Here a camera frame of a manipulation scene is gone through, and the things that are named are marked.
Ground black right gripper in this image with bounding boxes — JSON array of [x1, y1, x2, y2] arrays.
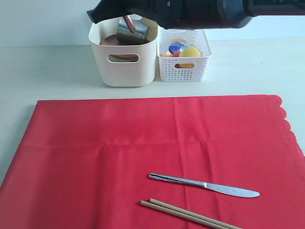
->
[[86, 0, 186, 30]]

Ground dark brown spoon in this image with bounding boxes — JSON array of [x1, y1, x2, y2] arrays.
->
[[123, 15, 136, 33]]

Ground brown wooden plate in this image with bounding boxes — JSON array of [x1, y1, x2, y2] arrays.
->
[[100, 34, 139, 62]]

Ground stainless steel cup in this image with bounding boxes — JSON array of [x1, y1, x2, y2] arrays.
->
[[117, 19, 149, 45]]

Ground brown egg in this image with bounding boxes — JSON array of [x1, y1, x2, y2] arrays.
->
[[171, 38, 187, 44]]

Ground blue white milk carton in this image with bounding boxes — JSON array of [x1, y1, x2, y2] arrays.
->
[[168, 42, 191, 54]]

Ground red toy sausage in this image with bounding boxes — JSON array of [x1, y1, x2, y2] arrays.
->
[[173, 51, 181, 69]]

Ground yellow lemon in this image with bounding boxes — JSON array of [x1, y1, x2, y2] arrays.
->
[[179, 46, 201, 68]]

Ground metal table knife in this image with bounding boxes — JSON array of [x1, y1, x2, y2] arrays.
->
[[148, 173, 260, 198]]

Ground fried chicken strip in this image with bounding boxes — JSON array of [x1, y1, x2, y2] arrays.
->
[[160, 53, 171, 57]]

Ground cream plastic bin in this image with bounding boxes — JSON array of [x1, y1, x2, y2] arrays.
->
[[89, 18, 158, 87]]

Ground white perforated basket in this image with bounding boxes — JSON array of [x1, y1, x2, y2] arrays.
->
[[157, 27, 212, 82]]

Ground red tablecloth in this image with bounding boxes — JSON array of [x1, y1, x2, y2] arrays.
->
[[0, 95, 305, 229]]

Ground upper wooden chopstick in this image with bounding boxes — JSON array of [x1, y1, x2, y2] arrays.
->
[[149, 198, 240, 229]]

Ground wooden chopstick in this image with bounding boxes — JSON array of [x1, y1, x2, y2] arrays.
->
[[149, 198, 240, 229], [140, 200, 226, 229]]

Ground lower wooden chopstick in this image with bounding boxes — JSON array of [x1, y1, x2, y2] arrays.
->
[[140, 200, 226, 229]]

